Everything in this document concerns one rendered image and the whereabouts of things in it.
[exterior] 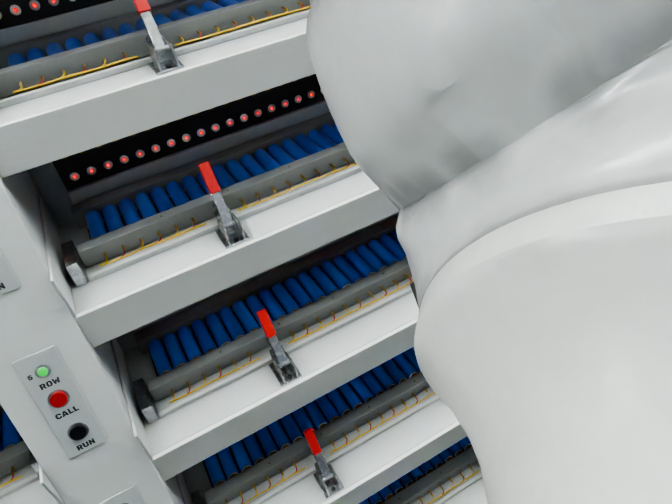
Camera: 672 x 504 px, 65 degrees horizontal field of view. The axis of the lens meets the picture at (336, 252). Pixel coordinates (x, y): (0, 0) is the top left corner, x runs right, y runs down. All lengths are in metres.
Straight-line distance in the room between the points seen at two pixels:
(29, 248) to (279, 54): 0.31
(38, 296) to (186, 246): 0.15
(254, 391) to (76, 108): 0.37
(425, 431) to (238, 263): 0.39
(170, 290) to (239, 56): 0.25
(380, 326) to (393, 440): 0.19
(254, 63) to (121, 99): 0.14
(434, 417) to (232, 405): 0.32
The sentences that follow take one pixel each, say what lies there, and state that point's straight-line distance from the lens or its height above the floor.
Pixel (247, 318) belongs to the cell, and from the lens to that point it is 0.74.
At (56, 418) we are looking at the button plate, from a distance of 0.63.
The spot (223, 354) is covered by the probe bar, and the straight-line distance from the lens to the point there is 0.70.
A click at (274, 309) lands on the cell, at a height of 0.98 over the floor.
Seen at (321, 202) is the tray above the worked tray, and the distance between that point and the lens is 0.63.
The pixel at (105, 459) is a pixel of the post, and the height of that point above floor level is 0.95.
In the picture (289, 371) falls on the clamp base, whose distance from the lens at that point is 0.68.
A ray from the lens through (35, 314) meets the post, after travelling 0.59.
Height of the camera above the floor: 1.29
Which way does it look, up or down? 21 degrees down
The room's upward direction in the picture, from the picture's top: 18 degrees counter-clockwise
